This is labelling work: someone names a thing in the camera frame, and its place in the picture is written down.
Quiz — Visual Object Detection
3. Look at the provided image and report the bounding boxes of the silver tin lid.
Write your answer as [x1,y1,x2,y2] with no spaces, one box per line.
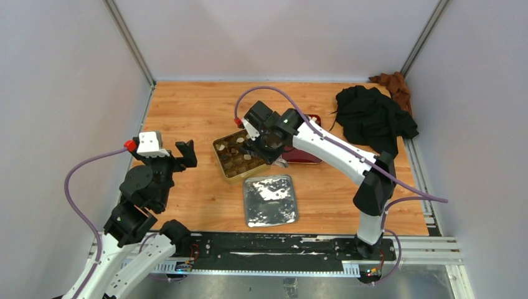
[242,174,299,228]

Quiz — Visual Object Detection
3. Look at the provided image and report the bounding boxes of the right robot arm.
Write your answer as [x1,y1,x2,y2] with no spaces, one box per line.
[238,107,395,260]

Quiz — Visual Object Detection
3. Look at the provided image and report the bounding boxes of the gold chocolate tin box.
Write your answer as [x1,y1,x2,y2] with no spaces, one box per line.
[212,130,271,184]

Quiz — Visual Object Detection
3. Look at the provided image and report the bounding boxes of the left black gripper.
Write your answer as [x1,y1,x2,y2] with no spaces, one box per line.
[131,138,197,208]

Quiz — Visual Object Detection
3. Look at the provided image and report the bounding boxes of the red chocolate tray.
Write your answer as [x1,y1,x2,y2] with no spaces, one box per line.
[281,113,324,165]

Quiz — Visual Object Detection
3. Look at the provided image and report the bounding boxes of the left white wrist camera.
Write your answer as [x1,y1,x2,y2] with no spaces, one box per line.
[124,131,169,158]

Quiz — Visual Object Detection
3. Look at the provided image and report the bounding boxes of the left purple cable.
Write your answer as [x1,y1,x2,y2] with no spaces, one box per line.
[64,148,137,299]

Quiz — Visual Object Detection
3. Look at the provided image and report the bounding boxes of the metal tongs black tips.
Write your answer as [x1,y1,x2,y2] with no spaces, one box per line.
[274,157,289,168]

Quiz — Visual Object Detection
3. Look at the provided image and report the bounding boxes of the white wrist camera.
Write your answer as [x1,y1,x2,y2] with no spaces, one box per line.
[240,100,274,141]
[124,131,169,158]

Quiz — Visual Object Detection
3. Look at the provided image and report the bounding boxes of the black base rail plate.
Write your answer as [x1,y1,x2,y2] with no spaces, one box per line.
[171,232,397,277]

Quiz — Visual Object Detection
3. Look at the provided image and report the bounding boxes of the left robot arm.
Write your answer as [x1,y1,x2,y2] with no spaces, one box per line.
[63,133,199,298]

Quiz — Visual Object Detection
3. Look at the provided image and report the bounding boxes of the brown cloth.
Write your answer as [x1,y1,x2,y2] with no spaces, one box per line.
[369,72,413,115]

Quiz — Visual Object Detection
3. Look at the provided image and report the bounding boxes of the black cloth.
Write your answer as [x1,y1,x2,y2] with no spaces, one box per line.
[334,86,419,157]

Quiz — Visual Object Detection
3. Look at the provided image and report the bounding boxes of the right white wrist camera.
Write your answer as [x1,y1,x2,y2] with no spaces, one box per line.
[240,100,274,141]

